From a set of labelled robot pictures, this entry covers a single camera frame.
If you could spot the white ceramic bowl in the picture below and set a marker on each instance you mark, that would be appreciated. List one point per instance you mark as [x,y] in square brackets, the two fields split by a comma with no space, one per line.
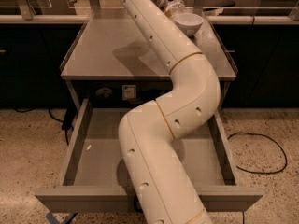
[188,23]

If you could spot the clear plastic water bottle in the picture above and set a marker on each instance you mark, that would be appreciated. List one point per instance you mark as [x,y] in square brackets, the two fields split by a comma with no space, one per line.
[176,6]

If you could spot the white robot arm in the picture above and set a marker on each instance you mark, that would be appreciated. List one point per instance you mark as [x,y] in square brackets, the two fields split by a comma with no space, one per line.
[146,133]

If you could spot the open grey top drawer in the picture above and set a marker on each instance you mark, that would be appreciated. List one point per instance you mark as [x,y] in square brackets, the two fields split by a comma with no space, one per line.
[97,180]

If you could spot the grey metal cabinet table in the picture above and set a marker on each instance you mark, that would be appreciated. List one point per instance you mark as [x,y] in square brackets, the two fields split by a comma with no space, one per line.
[111,52]

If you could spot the white wall outlet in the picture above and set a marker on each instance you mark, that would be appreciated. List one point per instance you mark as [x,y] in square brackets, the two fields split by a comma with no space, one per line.
[128,92]

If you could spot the round grey wall socket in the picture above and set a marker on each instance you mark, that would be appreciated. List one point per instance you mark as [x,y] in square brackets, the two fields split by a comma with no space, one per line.
[103,93]

